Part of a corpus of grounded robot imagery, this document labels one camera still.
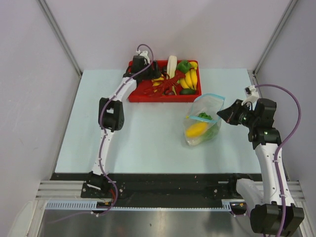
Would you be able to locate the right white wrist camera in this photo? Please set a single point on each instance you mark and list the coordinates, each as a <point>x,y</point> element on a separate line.
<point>252,95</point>

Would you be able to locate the yellow toy banana bunch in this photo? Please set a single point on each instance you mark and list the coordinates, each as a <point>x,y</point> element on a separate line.
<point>191,79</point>

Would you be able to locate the dark green toy avocado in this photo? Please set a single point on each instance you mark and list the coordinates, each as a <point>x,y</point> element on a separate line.
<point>187,91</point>

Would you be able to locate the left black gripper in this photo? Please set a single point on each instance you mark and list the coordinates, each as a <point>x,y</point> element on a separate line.
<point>154,73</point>

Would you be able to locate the white slotted cable duct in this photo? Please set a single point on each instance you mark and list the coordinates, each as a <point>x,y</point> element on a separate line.
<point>100,206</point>

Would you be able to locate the yellow toy mango slice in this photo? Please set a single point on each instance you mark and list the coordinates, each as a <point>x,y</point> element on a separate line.
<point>196,129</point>

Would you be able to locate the clear zip top bag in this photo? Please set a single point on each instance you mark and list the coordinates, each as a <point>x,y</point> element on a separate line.
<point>209,103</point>

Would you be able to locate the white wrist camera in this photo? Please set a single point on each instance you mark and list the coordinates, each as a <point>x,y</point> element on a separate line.
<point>144,54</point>
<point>252,95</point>

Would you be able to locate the green white toy cabbage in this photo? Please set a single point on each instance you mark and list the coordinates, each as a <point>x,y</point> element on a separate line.
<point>211,133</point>

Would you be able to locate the red toy lobster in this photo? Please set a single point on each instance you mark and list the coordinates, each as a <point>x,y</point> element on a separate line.
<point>157,91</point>

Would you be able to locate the white toy radish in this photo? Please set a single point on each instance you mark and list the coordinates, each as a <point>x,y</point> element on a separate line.
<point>171,66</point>

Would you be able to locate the green toy bell pepper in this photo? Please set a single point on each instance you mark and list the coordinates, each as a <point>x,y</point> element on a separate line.
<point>184,66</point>

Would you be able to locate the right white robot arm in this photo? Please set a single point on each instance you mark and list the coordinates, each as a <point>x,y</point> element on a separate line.
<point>273,210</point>

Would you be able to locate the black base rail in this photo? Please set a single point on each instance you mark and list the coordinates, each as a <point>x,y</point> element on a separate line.
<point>178,189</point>

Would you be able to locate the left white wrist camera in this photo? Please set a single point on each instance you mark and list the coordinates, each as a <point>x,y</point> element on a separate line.
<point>144,54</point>

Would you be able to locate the red plastic tray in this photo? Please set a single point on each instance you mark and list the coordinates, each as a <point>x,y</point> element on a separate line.
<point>169,96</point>

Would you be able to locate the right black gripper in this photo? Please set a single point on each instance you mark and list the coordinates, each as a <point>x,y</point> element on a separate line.
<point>229,114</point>

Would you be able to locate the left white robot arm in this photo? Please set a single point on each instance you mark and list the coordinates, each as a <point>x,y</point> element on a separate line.
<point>111,119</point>

